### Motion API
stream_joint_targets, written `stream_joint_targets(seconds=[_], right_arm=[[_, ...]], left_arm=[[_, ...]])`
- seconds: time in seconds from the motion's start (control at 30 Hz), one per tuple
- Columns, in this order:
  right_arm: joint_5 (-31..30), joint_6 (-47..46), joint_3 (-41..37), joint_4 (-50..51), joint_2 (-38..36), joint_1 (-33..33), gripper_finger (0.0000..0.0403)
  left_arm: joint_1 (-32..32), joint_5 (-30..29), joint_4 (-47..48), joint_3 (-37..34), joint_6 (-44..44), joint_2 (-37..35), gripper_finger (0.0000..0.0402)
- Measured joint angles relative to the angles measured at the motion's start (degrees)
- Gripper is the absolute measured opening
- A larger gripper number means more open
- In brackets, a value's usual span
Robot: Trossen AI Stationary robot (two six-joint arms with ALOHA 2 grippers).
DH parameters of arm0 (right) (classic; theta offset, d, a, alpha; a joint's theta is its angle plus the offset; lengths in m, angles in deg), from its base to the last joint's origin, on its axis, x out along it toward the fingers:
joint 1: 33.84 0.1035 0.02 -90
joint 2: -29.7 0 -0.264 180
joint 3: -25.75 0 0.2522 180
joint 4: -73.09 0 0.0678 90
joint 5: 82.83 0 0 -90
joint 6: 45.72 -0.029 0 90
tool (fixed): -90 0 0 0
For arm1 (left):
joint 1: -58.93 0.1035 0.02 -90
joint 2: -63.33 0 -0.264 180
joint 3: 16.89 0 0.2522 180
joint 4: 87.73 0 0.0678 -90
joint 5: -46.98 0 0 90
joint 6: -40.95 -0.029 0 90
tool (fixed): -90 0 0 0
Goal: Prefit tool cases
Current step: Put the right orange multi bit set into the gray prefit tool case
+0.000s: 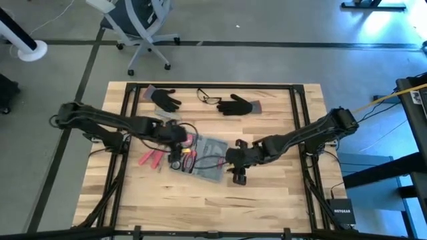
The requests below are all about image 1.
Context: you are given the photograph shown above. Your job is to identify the yellow hanging cable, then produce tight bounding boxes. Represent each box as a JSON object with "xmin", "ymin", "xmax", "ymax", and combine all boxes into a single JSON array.
[{"xmin": 353, "ymin": 83, "xmax": 427, "ymax": 114}]

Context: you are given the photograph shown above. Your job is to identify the grey blue storage cabinet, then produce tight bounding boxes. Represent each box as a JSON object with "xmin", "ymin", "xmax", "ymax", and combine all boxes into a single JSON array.
[{"xmin": 336, "ymin": 152, "xmax": 410, "ymax": 213}]

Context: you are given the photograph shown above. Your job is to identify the grey utility knife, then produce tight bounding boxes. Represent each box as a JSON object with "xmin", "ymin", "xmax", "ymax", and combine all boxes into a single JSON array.
[{"xmin": 154, "ymin": 109, "xmax": 183, "ymax": 122}]

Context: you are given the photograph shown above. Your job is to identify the grey blue office chair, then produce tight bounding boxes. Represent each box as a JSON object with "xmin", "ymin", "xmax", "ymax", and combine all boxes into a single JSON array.
[{"xmin": 85, "ymin": 0, "xmax": 181, "ymax": 77}]

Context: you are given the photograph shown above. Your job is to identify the black floor equipment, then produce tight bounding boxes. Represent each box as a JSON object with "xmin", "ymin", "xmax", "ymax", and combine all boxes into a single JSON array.
[{"xmin": 0, "ymin": 73, "xmax": 21, "ymax": 115}]

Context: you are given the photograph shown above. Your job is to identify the white tower fan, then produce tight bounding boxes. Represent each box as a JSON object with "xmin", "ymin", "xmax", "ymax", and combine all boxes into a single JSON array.
[{"xmin": 0, "ymin": 6, "xmax": 48, "ymax": 63}]

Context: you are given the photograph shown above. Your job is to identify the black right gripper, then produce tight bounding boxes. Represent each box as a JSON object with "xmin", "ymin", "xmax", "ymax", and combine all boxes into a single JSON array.
[{"xmin": 225, "ymin": 139, "xmax": 264, "ymax": 174}]

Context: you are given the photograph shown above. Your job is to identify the grey plastic tool case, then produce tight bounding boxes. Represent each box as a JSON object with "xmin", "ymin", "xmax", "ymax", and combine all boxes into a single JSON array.
[{"xmin": 168, "ymin": 132, "xmax": 230, "ymax": 183}]

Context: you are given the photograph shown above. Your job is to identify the black desk foot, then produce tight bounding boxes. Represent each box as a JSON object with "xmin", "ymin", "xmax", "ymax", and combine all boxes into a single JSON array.
[{"xmin": 340, "ymin": 0, "xmax": 407, "ymax": 11}]

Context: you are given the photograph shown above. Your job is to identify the black side desk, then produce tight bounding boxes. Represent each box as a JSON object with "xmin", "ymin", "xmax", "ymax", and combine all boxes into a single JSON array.
[{"xmin": 342, "ymin": 75, "xmax": 427, "ymax": 240}]

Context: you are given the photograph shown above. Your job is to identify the black work glove grey cuff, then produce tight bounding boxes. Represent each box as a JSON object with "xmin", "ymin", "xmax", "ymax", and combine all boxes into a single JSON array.
[
  {"xmin": 143, "ymin": 84, "xmax": 183, "ymax": 113},
  {"xmin": 216, "ymin": 93, "xmax": 263, "ymax": 117}
]

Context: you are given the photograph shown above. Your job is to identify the clear safety glasses black frame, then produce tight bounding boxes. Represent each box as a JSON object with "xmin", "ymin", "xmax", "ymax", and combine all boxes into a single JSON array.
[{"xmin": 196, "ymin": 87, "xmax": 223, "ymax": 106}]

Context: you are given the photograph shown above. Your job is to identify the pink handled metal tool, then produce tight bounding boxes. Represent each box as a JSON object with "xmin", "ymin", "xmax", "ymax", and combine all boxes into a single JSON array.
[{"xmin": 138, "ymin": 149, "xmax": 156, "ymax": 167}]

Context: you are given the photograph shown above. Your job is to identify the black Netgear network switch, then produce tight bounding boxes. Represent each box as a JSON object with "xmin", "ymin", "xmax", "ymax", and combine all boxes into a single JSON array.
[{"xmin": 326, "ymin": 198, "xmax": 357, "ymax": 225}]

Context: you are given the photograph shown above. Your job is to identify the black looped gripper cable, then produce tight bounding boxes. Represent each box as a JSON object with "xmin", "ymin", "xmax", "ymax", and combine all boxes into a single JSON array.
[
  {"xmin": 192, "ymin": 153, "xmax": 231, "ymax": 171},
  {"xmin": 178, "ymin": 122, "xmax": 200, "ymax": 149}
]

